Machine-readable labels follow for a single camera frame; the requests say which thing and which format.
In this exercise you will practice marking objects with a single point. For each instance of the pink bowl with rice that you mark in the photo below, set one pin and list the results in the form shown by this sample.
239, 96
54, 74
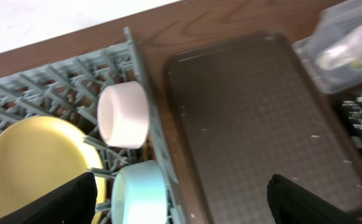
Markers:
123, 115

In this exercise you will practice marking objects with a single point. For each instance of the white napkin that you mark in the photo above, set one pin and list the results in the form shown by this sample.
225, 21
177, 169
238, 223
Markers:
348, 50

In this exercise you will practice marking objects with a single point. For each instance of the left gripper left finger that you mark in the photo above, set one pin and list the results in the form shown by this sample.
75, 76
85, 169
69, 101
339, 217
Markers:
73, 203

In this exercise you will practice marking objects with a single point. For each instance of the dark brown serving tray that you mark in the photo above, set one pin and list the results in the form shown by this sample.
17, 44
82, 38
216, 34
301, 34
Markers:
247, 110

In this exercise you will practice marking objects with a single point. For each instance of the yellow plate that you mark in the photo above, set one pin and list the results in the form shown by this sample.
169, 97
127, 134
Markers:
39, 154

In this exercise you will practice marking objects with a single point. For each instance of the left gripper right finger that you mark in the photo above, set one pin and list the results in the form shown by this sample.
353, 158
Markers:
292, 204

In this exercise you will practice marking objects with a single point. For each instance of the light blue bowl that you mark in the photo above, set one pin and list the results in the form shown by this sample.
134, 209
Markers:
139, 195

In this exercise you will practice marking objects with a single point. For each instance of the grey dishwasher rack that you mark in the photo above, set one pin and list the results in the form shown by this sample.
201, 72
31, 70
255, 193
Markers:
69, 89

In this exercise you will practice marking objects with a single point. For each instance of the clear plastic bin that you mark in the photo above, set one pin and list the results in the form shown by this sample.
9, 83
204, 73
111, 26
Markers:
335, 23

